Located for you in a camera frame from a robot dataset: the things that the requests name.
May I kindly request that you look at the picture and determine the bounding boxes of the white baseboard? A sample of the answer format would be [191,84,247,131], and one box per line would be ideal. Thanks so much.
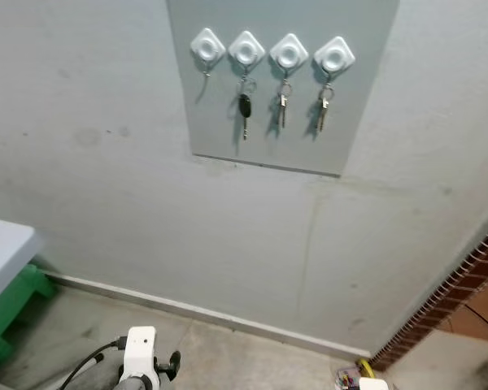
[45,271,373,362]

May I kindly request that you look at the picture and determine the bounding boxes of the green plastic stool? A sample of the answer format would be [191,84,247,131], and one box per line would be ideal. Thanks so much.
[0,263,58,363]

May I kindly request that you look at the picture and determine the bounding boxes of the small colourful object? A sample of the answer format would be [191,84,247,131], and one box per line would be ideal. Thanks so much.
[336,370,360,390]

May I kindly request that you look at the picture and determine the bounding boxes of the yellow curved object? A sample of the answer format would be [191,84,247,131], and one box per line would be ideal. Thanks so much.
[356,359,377,379]

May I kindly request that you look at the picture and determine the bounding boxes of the white plastic table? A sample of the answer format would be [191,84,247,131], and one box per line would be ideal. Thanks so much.
[0,215,46,314]

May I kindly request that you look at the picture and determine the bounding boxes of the black car key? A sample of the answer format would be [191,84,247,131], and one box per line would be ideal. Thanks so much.
[238,75,257,141]

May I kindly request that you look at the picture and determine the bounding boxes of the small silver key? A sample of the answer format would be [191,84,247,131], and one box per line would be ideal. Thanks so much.
[277,79,294,129]

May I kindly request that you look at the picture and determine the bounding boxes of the long silver key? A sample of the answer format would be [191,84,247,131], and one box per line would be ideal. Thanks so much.
[316,83,335,133]

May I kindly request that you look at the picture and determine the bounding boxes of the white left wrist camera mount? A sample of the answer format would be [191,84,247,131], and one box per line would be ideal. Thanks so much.
[120,326,160,384]

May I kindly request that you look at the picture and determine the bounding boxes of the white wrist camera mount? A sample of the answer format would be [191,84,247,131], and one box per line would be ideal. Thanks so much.
[120,326,160,384]
[359,377,390,390]

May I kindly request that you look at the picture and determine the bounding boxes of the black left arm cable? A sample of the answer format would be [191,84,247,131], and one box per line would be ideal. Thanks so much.
[61,340,129,390]

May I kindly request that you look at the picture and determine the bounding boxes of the black floor cable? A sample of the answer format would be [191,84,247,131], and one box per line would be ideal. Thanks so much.
[464,304,488,339]

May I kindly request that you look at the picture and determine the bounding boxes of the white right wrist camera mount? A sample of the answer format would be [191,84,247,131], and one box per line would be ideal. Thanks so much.
[359,377,390,390]

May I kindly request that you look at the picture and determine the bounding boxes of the grey wall panel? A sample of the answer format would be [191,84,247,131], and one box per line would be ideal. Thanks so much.
[166,0,400,178]

